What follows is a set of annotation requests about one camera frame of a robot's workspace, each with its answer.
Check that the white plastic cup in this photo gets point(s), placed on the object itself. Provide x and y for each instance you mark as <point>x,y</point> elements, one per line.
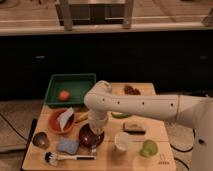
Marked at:
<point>122,142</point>

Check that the blue sponge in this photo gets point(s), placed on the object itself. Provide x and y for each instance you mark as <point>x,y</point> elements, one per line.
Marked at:
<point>67,145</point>

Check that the purple bowl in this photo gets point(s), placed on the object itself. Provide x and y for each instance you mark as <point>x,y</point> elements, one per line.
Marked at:
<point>88,139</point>

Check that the orange tomato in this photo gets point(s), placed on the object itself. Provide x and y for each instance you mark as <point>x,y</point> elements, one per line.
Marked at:
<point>64,95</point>

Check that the brown food pile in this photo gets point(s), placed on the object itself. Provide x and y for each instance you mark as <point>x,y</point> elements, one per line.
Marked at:
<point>131,91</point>

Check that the dark scrub sponge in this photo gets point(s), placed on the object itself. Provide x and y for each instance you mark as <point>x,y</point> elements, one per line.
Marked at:
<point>133,128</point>

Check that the green plastic tray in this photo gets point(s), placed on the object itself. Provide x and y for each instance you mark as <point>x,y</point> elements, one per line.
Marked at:
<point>76,84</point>

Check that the orange bowl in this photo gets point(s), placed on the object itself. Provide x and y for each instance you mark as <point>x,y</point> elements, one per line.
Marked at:
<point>54,125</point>

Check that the white dish brush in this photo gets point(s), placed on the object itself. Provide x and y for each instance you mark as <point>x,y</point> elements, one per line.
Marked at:
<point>54,158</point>

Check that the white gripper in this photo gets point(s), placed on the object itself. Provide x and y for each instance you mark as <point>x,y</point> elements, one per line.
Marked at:
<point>97,125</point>

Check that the green plastic cup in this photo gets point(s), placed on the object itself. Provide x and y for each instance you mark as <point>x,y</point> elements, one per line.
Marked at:
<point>149,148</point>

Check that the green chili pepper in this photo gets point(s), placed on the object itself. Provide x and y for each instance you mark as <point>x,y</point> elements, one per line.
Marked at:
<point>120,116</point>

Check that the white crumpled napkin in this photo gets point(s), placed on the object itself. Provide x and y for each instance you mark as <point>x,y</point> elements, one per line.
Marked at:
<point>64,117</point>

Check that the wooden chair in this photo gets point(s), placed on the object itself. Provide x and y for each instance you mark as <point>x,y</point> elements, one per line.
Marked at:
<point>94,12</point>

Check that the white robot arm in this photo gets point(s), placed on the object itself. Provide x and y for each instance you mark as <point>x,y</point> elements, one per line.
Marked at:
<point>190,111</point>

